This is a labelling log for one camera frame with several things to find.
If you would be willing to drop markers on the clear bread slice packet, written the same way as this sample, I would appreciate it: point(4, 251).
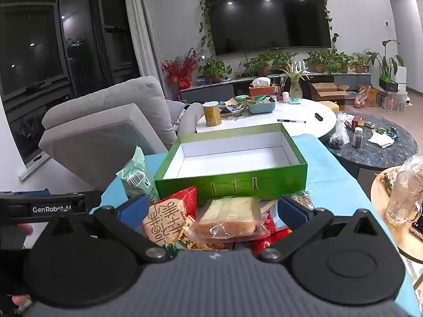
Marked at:
point(228, 218)

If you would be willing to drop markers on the white air purifier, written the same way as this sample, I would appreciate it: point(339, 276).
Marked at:
point(402, 79)

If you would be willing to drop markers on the clear plastic food bag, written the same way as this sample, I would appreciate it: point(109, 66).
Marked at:
point(413, 165)

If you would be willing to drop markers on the green cardboard box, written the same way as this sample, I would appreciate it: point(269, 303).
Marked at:
point(231, 185)

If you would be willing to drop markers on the orange tissue box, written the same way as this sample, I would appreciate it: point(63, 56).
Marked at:
point(261, 90)

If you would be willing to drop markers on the red heart cookie packet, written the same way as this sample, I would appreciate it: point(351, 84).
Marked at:
point(165, 218)

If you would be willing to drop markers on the plastic bag of fruit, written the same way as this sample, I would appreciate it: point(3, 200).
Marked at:
point(361, 99)

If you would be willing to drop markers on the green round tin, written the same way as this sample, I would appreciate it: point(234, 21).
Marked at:
point(242, 98)

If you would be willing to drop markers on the grey television cabinet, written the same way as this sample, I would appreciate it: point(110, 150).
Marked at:
point(211, 92)

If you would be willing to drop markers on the pile of dark wrappers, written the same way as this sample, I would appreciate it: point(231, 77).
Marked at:
point(232, 109)

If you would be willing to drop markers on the printed cardboard box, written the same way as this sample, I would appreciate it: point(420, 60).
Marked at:
point(372, 97)

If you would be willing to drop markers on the pen holder cup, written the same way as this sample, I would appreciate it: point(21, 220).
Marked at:
point(278, 88)

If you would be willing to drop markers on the glass mug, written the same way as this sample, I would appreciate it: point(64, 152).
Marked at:
point(401, 198)

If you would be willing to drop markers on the white round table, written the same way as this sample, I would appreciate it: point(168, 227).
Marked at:
point(257, 121)

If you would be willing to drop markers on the grey armchair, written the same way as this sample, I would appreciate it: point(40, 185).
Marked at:
point(132, 95)

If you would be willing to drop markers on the open cardboard box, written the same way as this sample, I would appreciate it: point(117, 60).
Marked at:
point(325, 94)

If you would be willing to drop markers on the yellow can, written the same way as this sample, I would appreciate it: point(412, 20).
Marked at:
point(212, 115)

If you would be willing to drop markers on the black pen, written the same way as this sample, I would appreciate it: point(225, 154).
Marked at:
point(290, 121)

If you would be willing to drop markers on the teal coaster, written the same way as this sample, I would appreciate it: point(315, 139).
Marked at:
point(295, 100)

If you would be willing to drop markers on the black framed window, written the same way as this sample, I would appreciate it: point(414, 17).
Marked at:
point(33, 56)

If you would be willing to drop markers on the smartphone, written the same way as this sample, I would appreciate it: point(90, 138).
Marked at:
point(418, 228)

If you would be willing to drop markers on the wall television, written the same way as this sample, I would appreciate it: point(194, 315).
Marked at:
point(267, 19)

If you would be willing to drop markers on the red berry branches vase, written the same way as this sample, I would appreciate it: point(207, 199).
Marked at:
point(178, 69)

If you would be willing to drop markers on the grey curtain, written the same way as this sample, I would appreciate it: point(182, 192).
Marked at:
point(142, 23)

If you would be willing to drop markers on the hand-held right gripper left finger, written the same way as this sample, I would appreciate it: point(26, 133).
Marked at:
point(137, 206)

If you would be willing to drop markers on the wooden round side table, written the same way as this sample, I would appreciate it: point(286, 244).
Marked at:
point(401, 239)

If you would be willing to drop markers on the small red box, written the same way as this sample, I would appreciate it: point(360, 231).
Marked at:
point(357, 122)

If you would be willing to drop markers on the dark green box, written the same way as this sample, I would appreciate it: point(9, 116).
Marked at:
point(390, 86)

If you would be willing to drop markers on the white router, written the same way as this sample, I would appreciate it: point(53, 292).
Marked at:
point(300, 66)

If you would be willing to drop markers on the glass spice jar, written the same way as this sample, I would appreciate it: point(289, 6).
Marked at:
point(357, 138)

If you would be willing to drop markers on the green ivy vine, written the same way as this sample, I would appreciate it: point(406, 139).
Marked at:
point(202, 39)

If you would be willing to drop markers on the plastic bag of dark food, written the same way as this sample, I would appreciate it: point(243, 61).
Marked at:
point(338, 138)

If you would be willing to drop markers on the teal basket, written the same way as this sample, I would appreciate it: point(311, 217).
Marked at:
point(261, 108)

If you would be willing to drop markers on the yellow stool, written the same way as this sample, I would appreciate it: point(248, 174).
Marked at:
point(332, 105)

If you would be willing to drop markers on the clear storage box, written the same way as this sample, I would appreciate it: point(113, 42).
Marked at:
point(391, 101)

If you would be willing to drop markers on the person's left hand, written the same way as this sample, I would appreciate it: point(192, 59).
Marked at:
point(24, 229)

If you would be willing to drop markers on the small white jar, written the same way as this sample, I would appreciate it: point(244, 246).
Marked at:
point(286, 97)

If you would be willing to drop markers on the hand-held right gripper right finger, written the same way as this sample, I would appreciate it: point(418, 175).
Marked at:
point(290, 209)

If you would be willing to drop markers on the white paper napkin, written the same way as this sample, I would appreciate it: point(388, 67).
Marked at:
point(380, 140)

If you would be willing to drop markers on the dark marble round table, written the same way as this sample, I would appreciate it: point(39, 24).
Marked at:
point(380, 157)

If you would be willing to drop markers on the plant in glass vase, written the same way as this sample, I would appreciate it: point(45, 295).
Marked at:
point(295, 89)

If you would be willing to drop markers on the green snack packet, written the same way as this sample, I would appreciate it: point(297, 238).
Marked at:
point(137, 175)

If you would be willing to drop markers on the tall leafy plant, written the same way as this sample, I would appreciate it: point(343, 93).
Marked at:
point(386, 62)

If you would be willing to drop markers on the pile of colourful wrappers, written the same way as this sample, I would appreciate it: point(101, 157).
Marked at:
point(387, 131)

